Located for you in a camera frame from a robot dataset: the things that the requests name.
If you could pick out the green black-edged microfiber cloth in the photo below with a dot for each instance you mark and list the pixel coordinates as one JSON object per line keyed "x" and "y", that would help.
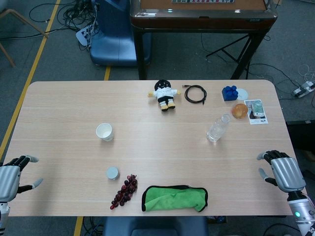
{"x": 172, "y": 199}

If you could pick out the small grey round lid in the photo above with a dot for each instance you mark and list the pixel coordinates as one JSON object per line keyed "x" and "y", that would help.
{"x": 112, "y": 172}

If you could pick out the face-up mahjong tile row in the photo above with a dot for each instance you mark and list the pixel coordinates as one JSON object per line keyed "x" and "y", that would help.
{"x": 201, "y": 1}

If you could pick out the grey floor power strip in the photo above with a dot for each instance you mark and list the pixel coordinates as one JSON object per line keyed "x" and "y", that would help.
{"x": 302, "y": 89}

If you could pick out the printed photo card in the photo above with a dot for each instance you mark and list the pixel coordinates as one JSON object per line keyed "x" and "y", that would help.
{"x": 258, "y": 113}

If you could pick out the dark red grape bunch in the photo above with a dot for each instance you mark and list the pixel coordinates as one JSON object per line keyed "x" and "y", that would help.
{"x": 126, "y": 189}

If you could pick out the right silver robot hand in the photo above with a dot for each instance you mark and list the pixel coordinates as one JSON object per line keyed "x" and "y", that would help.
{"x": 288, "y": 172}

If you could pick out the white wooden-legged chair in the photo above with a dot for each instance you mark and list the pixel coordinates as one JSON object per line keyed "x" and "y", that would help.
{"x": 14, "y": 14}

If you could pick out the black-haired plush doll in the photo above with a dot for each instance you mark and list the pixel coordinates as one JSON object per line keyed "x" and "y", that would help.
{"x": 164, "y": 94}

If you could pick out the small white paper cup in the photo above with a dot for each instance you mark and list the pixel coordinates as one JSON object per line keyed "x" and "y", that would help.
{"x": 104, "y": 131}

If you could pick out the clear plastic bottle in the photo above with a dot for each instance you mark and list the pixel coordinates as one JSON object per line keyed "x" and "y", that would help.
{"x": 216, "y": 130}

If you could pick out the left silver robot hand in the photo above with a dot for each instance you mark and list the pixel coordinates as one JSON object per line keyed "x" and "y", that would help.
{"x": 8, "y": 179}

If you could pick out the black tripod stand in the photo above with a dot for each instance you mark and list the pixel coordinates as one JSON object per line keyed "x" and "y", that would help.
{"x": 227, "y": 52}

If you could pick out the brown mahjong table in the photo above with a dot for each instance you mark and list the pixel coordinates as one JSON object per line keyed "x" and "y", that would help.
{"x": 201, "y": 19}

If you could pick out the white power strip with plugs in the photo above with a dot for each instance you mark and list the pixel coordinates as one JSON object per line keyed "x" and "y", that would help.
{"x": 83, "y": 34}

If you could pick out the dark blue padded seat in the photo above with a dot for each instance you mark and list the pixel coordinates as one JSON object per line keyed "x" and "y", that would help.
{"x": 152, "y": 227}

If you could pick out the black box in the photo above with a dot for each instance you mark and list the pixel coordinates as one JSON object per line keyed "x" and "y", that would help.
{"x": 301, "y": 135}

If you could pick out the blue toy building block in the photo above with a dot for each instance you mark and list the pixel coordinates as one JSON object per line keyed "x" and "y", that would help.
{"x": 229, "y": 94}

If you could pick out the white round disc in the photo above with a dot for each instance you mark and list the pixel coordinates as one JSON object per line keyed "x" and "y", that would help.
{"x": 243, "y": 94}

